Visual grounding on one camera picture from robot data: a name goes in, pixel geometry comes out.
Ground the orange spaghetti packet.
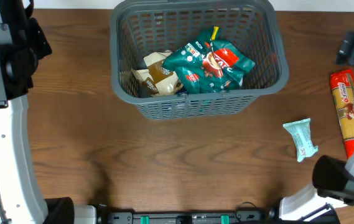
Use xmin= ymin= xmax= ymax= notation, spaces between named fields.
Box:
xmin=330 ymin=69 xmax=354 ymax=158

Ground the green Nescafe bag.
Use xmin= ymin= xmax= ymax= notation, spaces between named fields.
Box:
xmin=162 ymin=26 xmax=255 ymax=94

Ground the dried mushroom pouch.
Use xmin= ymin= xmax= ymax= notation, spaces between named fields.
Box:
xmin=131 ymin=69 xmax=184 ymax=96
xmin=141 ymin=52 xmax=178 ymax=85

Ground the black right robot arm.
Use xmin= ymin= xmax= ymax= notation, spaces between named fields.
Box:
xmin=268 ymin=68 xmax=354 ymax=223

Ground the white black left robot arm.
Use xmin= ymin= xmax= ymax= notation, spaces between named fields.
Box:
xmin=0 ymin=0 xmax=98 ymax=224

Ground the light teal snack packet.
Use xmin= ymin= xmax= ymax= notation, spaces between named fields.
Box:
xmin=282 ymin=118 xmax=318 ymax=162

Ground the grey plastic basket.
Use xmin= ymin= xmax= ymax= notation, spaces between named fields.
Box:
xmin=109 ymin=0 xmax=289 ymax=119

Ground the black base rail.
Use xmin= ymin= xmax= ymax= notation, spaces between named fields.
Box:
xmin=96 ymin=208 xmax=289 ymax=224

